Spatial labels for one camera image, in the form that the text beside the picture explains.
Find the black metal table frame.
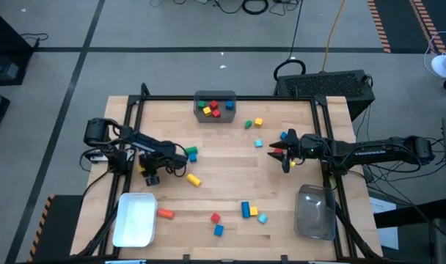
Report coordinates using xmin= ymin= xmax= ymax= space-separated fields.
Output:
xmin=76 ymin=82 xmax=384 ymax=262

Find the yellow wooden cylinder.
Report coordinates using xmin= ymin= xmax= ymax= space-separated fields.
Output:
xmin=186 ymin=173 xmax=202 ymax=188

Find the black cable with coil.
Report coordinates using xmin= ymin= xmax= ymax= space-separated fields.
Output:
xmin=273 ymin=0 xmax=307 ymax=82

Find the white plastic tray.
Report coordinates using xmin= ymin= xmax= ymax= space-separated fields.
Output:
xmin=111 ymin=193 xmax=158 ymax=249

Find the clear plastic bin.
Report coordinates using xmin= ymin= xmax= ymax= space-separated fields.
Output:
xmin=293 ymin=183 xmax=337 ymax=241

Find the white round device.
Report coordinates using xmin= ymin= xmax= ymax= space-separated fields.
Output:
xmin=430 ymin=53 xmax=446 ymax=80

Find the black floor cable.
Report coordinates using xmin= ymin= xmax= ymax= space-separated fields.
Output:
xmin=20 ymin=32 xmax=50 ymax=48

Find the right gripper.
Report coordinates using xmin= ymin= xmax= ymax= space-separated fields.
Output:
xmin=267 ymin=128 xmax=322 ymax=173

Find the black coiled cable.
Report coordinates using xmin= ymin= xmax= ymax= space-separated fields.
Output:
xmin=242 ymin=0 xmax=270 ymax=15

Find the white paper sheet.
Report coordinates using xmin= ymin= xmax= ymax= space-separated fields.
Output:
xmin=368 ymin=196 xmax=400 ymax=251

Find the black cabinet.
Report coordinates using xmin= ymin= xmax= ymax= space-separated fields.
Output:
xmin=0 ymin=6 xmax=36 ymax=87

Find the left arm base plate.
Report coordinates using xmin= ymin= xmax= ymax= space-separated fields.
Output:
xmin=89 ymin=148 xmax=112 ymax=164

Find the black stand bar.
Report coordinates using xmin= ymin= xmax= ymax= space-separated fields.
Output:
xmin=373 ymin=199 xmax=446 ymax=229

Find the dark grey plastic bin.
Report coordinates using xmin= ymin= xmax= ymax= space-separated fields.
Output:
xmin=193 ymin=90 xmax=238 ymax=124

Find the black perforated computer case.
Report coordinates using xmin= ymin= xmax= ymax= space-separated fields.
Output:
xmin=274 ymin=69 xmax=376 ymax=122

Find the black mat orange striped edge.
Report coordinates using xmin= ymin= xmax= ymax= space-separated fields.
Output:
xmin=367 ymin=0 xmax=446 ymax=55
xmin=27 ymin=194 xmax=85 ymax=263

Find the yellow cable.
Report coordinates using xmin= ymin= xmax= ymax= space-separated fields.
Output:
xmin=321 ymin=0 xmax=347 ymax=73

